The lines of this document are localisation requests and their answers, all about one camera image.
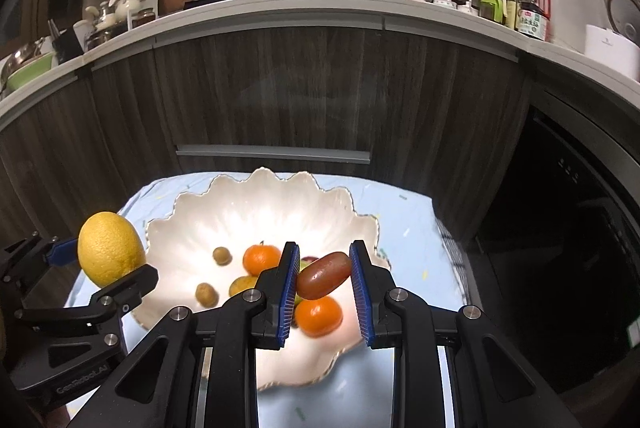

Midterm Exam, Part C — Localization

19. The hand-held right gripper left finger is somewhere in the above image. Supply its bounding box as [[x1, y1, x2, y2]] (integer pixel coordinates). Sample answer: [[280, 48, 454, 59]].
[[65, 240, 302, 428]]

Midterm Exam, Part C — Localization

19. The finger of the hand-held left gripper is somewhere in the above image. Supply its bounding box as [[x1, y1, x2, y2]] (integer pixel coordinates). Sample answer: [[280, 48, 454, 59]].
[[0, 232, 81, 291], [15, 264, 160, 324]]

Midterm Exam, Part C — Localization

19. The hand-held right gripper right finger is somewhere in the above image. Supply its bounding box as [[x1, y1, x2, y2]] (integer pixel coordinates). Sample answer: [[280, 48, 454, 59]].
[[349, 239, 581, 428]]

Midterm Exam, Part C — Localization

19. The green apple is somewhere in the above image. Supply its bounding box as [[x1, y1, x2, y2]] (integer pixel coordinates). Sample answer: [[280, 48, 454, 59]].
[[296, 258, 317, 306]]

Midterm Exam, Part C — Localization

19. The orange tangerine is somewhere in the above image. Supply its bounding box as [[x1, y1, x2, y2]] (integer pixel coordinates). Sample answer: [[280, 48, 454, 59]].
[[294, 295, 344, 339], [243, 244, 283, 276]]

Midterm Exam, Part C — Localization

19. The yellow lemon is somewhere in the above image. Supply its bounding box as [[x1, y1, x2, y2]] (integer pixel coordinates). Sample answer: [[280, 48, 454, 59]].
[[77, 211, 147, 288]]

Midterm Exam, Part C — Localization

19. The yellow mango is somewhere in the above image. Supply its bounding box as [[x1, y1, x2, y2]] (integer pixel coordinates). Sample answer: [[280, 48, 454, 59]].
[[229, 275, 261, 300]]

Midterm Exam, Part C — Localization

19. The white scalloped bowl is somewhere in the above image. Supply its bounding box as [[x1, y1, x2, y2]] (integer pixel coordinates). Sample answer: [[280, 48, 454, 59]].
[[134, 166, 392, 391]]

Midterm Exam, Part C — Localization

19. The light blue patterned cloth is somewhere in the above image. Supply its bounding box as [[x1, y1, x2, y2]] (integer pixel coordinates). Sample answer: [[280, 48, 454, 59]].
[[65, 173, 468, 428]]

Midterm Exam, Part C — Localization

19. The green plastic container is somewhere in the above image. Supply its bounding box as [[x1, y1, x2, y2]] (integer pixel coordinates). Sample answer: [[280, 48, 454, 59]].
[[477, 0, 507, 24]]

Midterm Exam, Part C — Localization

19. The white box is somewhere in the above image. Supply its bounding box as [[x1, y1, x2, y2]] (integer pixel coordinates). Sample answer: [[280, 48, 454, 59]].
[[584, 24, 640, 81]]

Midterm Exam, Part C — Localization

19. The grey metal drawer handle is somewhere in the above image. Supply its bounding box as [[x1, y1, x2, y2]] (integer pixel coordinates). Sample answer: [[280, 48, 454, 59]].
[[176, 143, 372, 165]]

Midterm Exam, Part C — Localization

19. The soy sauce bottle red handle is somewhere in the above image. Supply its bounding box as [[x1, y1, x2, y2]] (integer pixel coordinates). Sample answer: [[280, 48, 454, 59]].
[[515, 0, 552, 41]]

